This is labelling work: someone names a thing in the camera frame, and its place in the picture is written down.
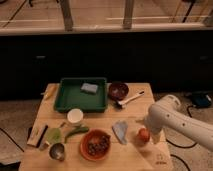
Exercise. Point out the yellow banana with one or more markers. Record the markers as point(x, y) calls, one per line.
point(49, 92)

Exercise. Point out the red apple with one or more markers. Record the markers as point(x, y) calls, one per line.
point(144, 135)

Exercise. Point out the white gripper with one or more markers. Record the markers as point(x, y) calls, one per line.
point(154, 126)

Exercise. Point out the wooden block with black strip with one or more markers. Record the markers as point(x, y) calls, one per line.
point(36, 135)

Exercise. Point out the light blue cloth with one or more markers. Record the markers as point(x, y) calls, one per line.
point(120, 129)

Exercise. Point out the green plastic tray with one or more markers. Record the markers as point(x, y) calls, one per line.
point(70, 95)

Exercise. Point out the small metal cup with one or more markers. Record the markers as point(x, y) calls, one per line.
point(57, 152)

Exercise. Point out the dark red bowl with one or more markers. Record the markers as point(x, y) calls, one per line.
point(118, 90)

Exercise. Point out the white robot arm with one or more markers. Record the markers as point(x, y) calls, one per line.
point(165, 112)

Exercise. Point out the white handled brush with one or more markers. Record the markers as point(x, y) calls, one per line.
point(121, 104)

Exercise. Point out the white paper cup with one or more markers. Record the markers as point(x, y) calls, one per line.
point(75, 116)

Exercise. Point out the orange bowl with nuts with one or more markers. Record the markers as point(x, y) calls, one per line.
point(95, 145)

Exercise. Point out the green cucumber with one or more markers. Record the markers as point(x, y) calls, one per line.
point(76, 131)

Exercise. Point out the blue sponge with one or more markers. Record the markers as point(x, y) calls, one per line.
point(89, 88)

